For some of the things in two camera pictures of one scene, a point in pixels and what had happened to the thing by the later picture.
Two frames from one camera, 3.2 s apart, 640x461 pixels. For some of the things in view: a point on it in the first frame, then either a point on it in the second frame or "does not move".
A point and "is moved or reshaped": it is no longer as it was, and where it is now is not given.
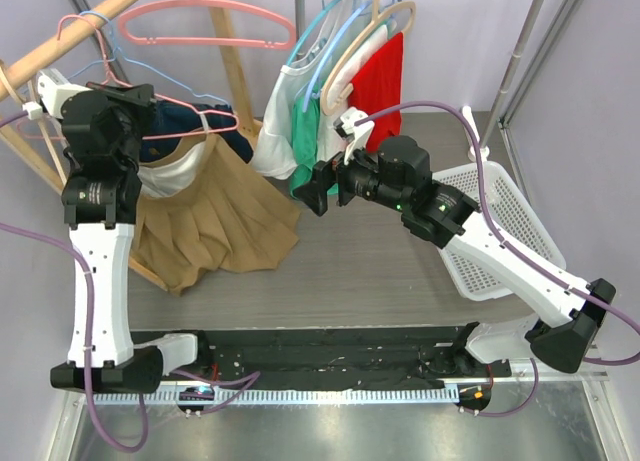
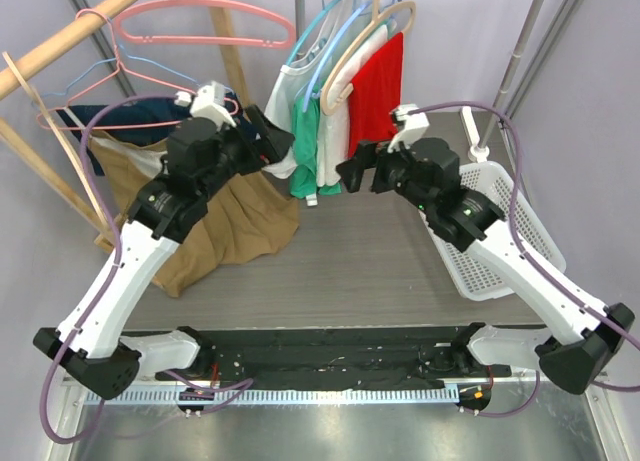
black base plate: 358,357 does not move
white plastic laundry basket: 511,216 does not move
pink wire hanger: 108,77 -> 117,65
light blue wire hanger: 119,51 -> 121,55
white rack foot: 473,151 does not move
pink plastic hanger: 256,44 does not move
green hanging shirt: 305,132 does not move
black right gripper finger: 316,192 -> 351,171
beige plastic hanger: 328,110 does not move
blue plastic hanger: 358,12 does not move
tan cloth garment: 231,217 is moved or reshaped
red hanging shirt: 378,87 does not move
